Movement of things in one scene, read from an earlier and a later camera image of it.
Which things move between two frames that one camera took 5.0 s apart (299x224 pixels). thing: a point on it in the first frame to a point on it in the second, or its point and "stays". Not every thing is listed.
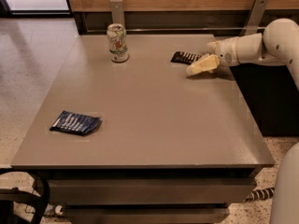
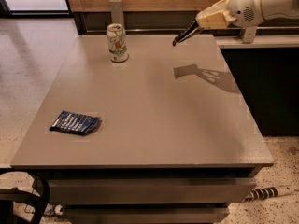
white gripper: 226,52 to 245,7
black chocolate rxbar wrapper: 185,57 to 191,28
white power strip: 260,194 stays
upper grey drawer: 149,191 stays
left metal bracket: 117,11 stays
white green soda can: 117,36 stays
